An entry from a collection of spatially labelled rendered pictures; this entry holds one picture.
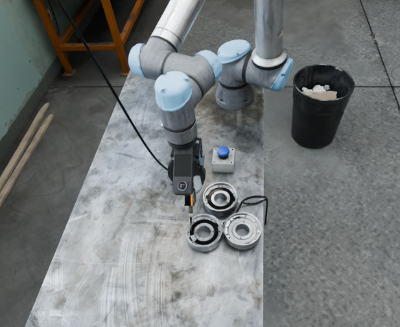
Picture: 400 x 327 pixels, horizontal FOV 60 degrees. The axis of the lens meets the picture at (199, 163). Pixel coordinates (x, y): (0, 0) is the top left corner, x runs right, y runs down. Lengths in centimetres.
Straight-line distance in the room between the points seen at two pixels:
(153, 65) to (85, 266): 59
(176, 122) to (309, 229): 138
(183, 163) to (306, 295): 118
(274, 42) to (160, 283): 78
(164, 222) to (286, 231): 102
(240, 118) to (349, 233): 98
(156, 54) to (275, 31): 42
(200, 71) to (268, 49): 43
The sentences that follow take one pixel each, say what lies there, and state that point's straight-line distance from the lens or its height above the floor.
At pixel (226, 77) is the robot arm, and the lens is 130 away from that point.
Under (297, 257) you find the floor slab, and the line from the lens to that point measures 190.
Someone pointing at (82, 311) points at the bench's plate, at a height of 80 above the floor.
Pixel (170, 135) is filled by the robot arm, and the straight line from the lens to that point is 78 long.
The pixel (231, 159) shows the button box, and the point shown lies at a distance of 113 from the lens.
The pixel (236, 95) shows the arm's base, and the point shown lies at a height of 86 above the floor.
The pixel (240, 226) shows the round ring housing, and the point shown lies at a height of 82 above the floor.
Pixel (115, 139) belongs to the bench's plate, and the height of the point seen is 80.
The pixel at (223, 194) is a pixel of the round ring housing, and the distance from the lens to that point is 108.
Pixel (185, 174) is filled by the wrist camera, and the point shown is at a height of 108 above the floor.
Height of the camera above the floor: 170
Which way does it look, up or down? 50 degrees down
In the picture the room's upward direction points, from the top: 8 degrees counter-clockwise
